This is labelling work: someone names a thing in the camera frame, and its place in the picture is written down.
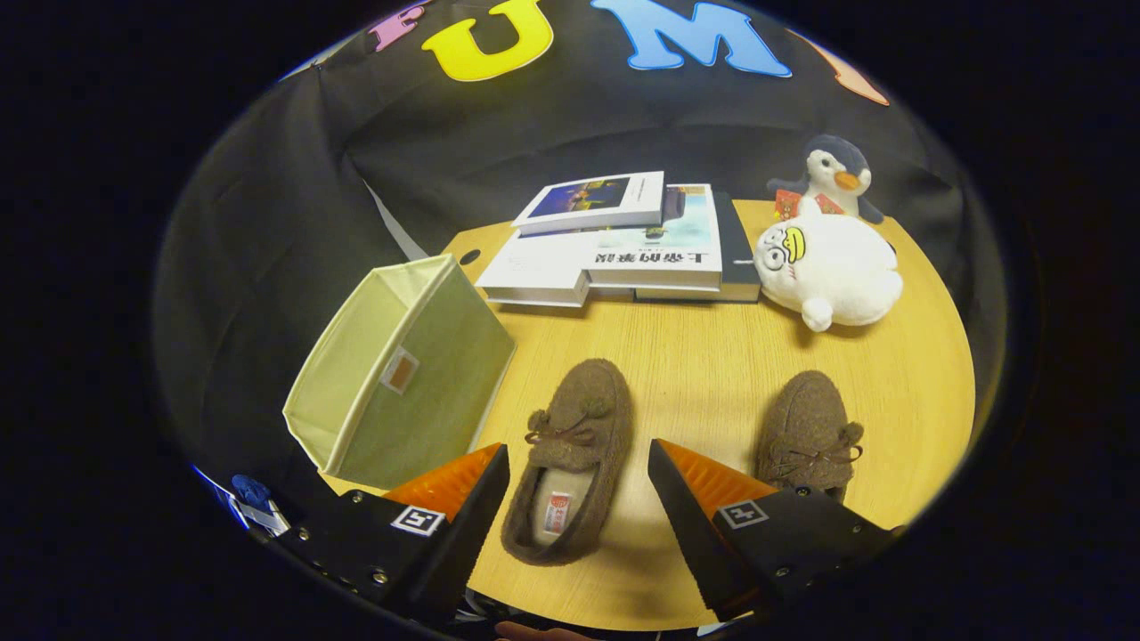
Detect white paper sheets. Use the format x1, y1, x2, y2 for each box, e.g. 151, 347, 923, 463
236, 500, 290, 535

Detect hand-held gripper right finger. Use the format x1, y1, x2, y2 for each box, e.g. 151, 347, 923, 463
647, 438, 900, 624

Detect white book with sky cover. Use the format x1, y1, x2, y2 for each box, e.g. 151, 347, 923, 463
583, 184, 724, 301

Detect white book with text cover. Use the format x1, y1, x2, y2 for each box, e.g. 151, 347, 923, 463
475, 227, 593, 308

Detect white plush duck toy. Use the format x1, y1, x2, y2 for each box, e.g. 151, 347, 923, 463
753, 212, 904, 333

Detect brown fuzzy shoe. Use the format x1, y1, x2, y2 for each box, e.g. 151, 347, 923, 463
755, 370, 865, 504
501, 358, 635, 567

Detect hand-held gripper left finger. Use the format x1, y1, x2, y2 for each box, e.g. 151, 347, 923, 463
276, 442, 511, 629

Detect green fabric storage box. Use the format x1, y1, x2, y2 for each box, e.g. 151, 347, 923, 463
282, 254, 517, 491

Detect penguin plush toy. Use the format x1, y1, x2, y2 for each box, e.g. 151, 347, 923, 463
768, 134, 885, 225

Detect black book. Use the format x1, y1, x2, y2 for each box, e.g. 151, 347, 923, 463
712, 191, 762, 304

